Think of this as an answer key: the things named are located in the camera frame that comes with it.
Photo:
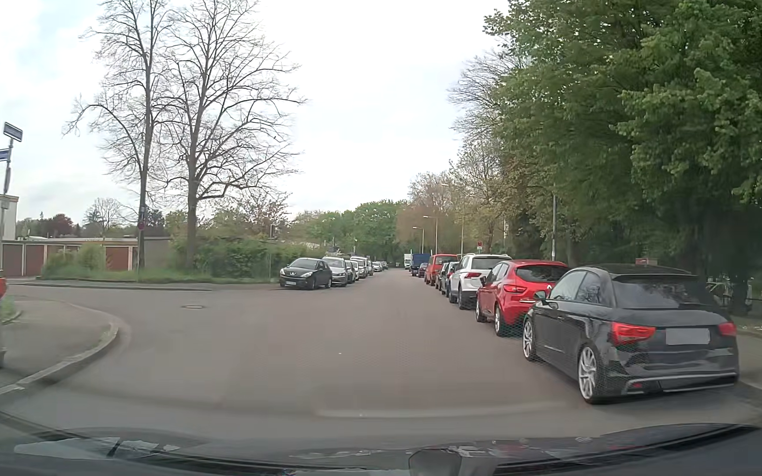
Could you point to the grey asphalt road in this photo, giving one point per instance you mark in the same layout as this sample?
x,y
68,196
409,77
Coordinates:
x,y
328,344

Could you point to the lamp post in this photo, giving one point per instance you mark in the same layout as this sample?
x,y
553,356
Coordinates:
x,y
553,225
420,239
434,233

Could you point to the street name sign post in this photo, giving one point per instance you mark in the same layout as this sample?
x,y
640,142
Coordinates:
x,y
2,198

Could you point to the car's own bonnet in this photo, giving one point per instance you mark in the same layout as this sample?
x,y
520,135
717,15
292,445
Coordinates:
x,y
381,453

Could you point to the red hatchback car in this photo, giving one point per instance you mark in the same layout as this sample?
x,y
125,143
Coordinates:
x,y
510,294

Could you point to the round road sign on post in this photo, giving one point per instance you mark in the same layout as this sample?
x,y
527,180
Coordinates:
x,y
142,228

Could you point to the green hedge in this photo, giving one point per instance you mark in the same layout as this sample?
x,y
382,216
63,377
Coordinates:
x,y
242,256

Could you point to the grey paved pavement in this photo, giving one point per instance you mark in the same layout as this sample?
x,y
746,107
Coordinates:
x,y
30,340

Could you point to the dark metal fence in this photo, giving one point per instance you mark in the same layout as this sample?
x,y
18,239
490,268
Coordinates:
x,y
751,303

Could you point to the row of leafy trees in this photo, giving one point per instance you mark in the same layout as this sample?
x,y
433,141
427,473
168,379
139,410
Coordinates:
x,y
652,132

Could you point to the row of parked cars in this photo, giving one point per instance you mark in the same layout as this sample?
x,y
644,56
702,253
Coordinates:
x,y
354,267
435,267

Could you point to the grass verge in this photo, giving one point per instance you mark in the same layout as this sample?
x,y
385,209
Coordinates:
x,y
129,276

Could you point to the wood of green trees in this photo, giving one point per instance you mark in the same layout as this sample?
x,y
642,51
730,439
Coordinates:
x,y
354,228

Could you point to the white suv car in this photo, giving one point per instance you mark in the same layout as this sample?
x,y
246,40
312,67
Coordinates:
x,y
470,277

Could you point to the black hatchback car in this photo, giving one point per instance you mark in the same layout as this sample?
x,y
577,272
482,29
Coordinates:
x,y
626,330

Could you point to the tall bare tree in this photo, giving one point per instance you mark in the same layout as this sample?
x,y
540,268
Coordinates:
x,y
192,165
143,132

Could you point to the row of garages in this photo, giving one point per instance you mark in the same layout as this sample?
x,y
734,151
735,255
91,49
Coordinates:
x,y
30,256

